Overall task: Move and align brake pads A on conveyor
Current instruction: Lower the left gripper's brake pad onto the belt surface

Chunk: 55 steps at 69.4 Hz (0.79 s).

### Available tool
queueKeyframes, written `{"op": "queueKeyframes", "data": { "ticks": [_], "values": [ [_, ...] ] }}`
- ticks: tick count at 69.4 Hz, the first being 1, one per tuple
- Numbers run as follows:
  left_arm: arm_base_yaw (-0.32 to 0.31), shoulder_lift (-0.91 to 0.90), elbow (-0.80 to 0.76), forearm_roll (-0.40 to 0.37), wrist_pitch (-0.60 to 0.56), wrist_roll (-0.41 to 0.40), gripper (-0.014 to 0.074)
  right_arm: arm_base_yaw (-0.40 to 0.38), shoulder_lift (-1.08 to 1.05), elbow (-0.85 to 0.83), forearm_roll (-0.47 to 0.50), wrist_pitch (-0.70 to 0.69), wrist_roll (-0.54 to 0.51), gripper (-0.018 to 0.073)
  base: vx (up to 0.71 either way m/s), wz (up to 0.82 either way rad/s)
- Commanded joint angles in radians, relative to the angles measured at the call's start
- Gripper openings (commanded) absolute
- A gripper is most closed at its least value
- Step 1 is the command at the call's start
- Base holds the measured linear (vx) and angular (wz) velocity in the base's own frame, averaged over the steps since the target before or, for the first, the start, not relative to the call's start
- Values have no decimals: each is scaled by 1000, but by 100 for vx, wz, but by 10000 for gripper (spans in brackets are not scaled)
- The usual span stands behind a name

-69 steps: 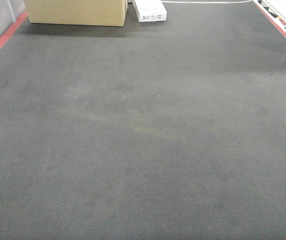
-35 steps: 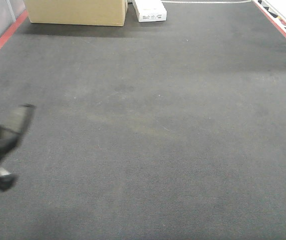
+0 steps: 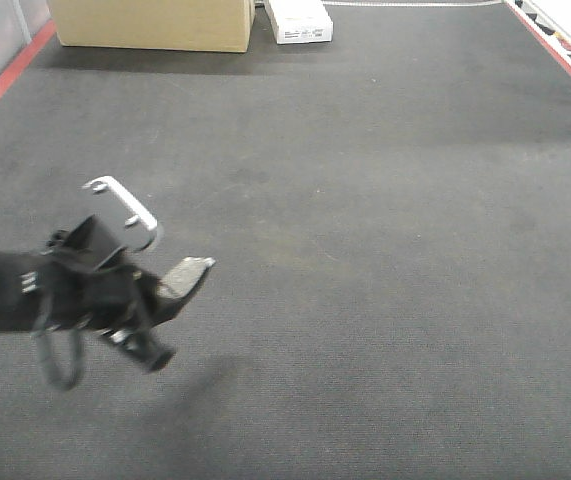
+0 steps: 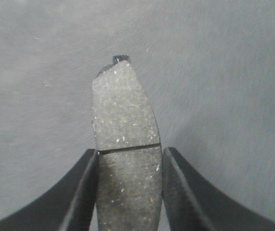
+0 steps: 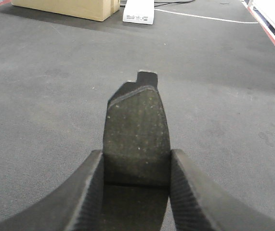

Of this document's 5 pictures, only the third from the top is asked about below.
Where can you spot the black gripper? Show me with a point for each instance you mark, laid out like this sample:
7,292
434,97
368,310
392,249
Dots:
84,279

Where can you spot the grey brake pad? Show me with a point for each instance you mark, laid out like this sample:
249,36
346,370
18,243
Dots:
185,279

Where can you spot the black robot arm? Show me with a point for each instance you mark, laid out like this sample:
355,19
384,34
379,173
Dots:
14,294

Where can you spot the cardboard box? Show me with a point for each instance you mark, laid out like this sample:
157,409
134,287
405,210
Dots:
201,26

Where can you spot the white carton box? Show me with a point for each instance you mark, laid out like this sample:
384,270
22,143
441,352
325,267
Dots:
299,22

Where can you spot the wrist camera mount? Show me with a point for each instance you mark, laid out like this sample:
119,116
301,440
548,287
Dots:
124,216

